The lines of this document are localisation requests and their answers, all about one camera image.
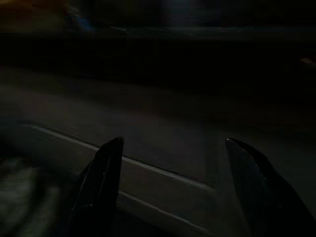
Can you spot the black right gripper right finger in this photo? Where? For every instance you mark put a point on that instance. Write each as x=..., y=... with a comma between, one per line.
x=256, y=190

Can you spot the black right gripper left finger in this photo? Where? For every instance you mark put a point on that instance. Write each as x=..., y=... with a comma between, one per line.
x=98, y=192

